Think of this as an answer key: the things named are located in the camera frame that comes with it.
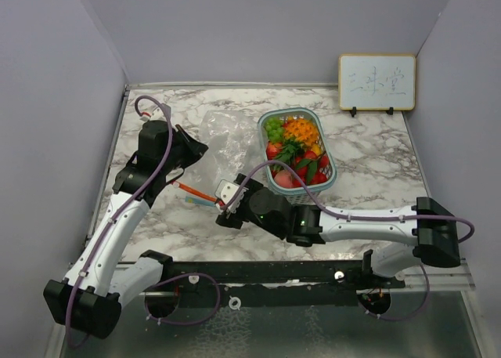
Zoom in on clear zip top bag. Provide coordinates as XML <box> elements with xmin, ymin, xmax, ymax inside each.
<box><xmin>180</xmin><ymin>110</ymin><xmax>261</xmax><ymax>197</ymax></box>

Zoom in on orange toy pineapple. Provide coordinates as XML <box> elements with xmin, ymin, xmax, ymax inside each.
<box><xmin>265</xmin><ymin>117</ymin><xmax>319</xmax><ymax>165</ymax></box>

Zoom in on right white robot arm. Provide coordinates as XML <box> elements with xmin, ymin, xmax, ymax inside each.
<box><xmin>215</xmin><ymin>175</ymin><xmax>461</xmax><ymax>288</ymax></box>

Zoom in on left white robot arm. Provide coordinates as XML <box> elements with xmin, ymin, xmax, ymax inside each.
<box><xmin>43</xmin><ymin>120</ymin><xmax>208</xmax><ymax>339</ymax></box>

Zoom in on pink toy peach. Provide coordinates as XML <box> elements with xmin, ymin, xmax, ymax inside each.
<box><xmin>273</xmin><ymin>170</ymin><xmax>294</xmax><ymax>189</ymax></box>

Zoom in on blue plastic strip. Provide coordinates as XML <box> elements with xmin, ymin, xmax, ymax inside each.
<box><xmin>185</xmin><ymin>196</ymin><xmax>215</xmax><ymax>208</ymax></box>

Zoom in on red toy strawberries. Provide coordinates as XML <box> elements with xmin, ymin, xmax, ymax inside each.
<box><xmin>270</xmin><ymin>146</ymin><xmax>330</xmax><ymax>189</ymax></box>

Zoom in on light blue plastic basket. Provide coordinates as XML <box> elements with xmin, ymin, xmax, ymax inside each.
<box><xmin>258</xmin><ymin>107</ymin><xmax>337</xmax><ymax>204</ymax></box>

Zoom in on green toy grapes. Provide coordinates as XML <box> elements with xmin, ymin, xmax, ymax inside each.
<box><xmin>264</xmin><ymin>118</ymin><xmax>284</xmax><ymax>143</ymax></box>

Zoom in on small whiteboard with stand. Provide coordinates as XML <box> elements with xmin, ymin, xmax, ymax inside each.
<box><xmin>338</xmin><ymin>53</ymin><xmax>416</xmax><ymax>115</ymax></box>

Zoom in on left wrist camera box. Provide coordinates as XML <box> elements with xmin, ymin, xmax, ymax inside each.
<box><xmin>139</xmin><ymin>106</ymin><xmax>166</xmax><ymax>121</ymax></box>

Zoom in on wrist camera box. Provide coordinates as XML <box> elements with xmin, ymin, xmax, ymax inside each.
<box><xmin>215</xmin><ymin>179</ymin><xmax>245</xmax><ymax>213</ymax></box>
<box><xmin>139</xmin><ymin>106</ymin><xmax>166</xmax><ymax>121</ymax></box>

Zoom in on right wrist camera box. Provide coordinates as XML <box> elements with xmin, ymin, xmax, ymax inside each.
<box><xmin>215</xmin><ymin>179</ymin><xmax>245</xmax><ymax>213</ymax></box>

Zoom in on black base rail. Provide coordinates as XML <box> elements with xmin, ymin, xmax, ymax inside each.
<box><xmin>142</xmin><ymin>250</ymin><xmax>405</xmax><ymax>313</ymax></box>

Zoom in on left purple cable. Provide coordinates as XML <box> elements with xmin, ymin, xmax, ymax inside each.
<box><xmin>64</xmin><ymin>95</ymin><xmax>221</xmax><ymax>349</ymax></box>

